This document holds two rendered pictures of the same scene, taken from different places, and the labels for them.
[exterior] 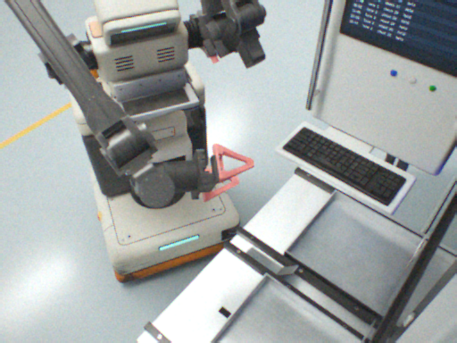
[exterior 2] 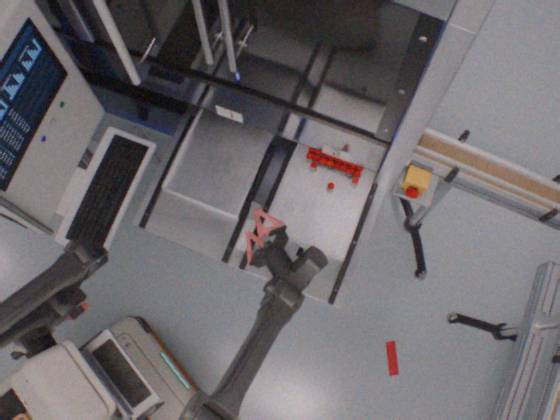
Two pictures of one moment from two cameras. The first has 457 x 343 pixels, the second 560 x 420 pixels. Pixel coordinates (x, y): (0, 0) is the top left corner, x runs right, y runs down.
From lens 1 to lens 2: 1.01 m
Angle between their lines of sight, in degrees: 48
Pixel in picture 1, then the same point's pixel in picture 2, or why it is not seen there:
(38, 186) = not seen: outside the picture
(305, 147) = (96, 229)
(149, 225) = (167, 407)
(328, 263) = (233, 183)
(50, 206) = not seen: outside the picture
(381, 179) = (123, 154)
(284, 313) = (287, 208)
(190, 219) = (145, 366)
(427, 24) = (29, 102)
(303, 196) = (168, 216)
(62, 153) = not seen: outside the picture
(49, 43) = (257, 356)
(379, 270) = (228, 145)
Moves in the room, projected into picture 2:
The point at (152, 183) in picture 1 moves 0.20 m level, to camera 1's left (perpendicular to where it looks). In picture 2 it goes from (317, 258) to (345, 343)
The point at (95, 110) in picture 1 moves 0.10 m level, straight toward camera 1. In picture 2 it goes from (281, 314) to (318, 284)
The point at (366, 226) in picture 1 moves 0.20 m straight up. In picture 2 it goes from (188, 158) to (178, 134)
